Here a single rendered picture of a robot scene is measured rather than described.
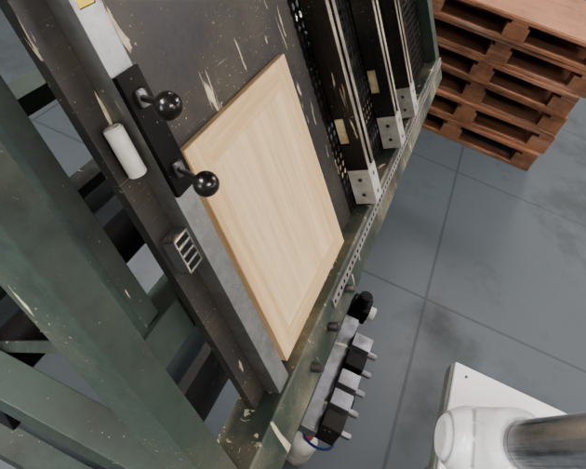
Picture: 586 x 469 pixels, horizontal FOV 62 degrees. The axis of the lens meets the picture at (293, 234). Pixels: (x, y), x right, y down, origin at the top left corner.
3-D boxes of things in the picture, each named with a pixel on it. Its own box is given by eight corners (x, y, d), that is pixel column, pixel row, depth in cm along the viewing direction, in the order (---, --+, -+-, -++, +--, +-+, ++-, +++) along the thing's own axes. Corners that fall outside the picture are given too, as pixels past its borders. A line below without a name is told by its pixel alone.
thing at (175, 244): (178, 273, 84) (191, 274, 83) (159, 242, 80) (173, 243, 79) (190, 258, 87) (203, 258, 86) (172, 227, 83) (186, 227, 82)
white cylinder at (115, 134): (98, 133, 70) (125, 180, 74) (112, 131, 68) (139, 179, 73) (111, 123, 72) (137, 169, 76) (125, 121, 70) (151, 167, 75)
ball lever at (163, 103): (133, 114, 71) (167, 128, 61) (120, 89, 69) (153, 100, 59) (155, 102, 73) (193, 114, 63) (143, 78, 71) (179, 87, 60)
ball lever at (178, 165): (169, 182, 78) (206, 205, 68) (159, 162, 76) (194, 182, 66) (189, 170, 79) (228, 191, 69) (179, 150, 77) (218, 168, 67)
